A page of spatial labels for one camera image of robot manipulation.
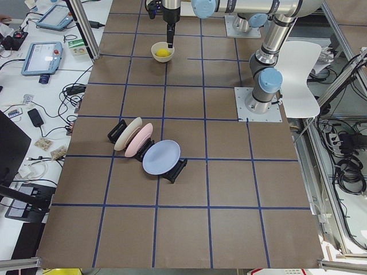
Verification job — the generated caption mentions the black dish rack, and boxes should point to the black dish rack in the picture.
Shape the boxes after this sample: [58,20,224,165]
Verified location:
[107,117,188,184]

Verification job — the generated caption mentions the black monitor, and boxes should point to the black monitor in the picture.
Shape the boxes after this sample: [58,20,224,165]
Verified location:
[1,113,50,209]

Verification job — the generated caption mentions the white ceramic bowl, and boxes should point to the white ceramic bowl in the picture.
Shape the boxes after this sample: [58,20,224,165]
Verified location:
[151,41,175,63]

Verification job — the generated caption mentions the blue plate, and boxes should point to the blue plate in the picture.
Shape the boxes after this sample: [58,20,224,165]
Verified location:
[142,140,181,175]

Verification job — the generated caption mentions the yellow lemon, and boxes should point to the yellow lemon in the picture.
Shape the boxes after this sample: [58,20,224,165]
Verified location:
[155,49,171,58]

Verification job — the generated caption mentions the black power adapter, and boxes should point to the black power adapter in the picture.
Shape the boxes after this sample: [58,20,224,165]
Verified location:
[66,85,86,96]

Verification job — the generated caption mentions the far teach pendant tablet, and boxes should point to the far teach pendant tablet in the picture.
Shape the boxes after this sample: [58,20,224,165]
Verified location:
[36,5,73,31]

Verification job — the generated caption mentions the white chair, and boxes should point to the white chair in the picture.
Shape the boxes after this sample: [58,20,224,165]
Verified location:
[275,41,321,119]

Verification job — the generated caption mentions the pink plate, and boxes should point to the pink plate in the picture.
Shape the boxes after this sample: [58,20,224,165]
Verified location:
[124,123,153,158]

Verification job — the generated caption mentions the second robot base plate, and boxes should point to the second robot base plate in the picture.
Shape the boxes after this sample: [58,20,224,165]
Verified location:
[225,15,261,39]

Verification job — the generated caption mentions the black smartphone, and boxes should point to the black smartphone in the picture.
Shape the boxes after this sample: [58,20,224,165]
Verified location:
[28,108,44,127]

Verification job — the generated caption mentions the near teach pendant tablet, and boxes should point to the near teach pendant tablet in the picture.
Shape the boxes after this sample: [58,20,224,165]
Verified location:
[21,42,63,76]

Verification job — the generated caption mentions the aluminium frame post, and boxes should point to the aluminium frame post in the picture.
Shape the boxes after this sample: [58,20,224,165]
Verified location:
[65,0,100,60]

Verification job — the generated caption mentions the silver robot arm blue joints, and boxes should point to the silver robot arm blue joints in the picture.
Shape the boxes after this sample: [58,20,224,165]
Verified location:
[162,0,323,112]

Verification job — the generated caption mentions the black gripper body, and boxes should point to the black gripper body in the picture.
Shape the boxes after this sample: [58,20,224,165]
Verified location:
[162,0,181,23]

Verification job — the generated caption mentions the green white box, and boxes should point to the green white box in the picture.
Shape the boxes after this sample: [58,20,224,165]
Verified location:
[68,39,88,56]

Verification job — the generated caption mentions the cream plate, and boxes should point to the cream plate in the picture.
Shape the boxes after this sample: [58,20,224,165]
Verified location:
[114,117,142,151]

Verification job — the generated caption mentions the bag of nuts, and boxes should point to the bag of nuts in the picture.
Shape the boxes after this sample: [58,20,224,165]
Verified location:
[50,146,67,160]
[34,137,53,151]

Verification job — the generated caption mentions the teach pendant tablet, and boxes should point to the teach pendant tablet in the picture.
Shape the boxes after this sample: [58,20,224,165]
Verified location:
[21,42,63,76]
[36,5,73,31]

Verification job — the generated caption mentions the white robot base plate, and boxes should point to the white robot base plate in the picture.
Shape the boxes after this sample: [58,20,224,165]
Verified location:
[235,87,282,123]

